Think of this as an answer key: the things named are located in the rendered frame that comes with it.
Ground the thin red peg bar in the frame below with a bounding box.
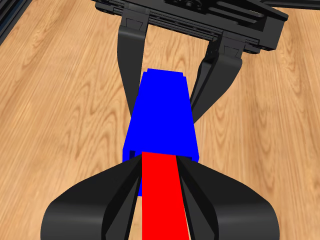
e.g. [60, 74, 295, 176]
[141, 151, 191, 240]

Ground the blue hollow socket block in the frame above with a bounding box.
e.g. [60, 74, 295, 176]
[122, 68, 201, 197]

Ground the black table frame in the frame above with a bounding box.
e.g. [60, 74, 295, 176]
[0, 0, 28, 46]

